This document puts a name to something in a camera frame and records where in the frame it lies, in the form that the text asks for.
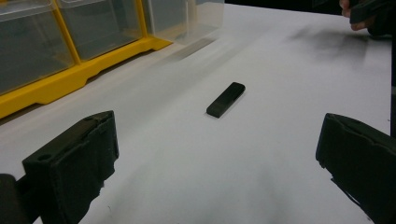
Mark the black usb stick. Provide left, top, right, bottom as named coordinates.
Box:
left=205, top=81, right=247, bottom=119

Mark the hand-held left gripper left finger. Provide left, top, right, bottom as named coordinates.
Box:
left=21, top=110, right=120, bottom=224

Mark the yellow drawer cabinet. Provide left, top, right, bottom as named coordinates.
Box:
left=0, top=0, right=174, bottom=119

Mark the clear plastic drawer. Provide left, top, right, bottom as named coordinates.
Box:
left=55, top=0, right=145, bottom=62
left=0, top=0, right=76, bottom=96
left=141, top=0, right=225, bottom=45

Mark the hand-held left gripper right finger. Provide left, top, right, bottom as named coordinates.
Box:
left=315, top=112, right=396, bottom=224

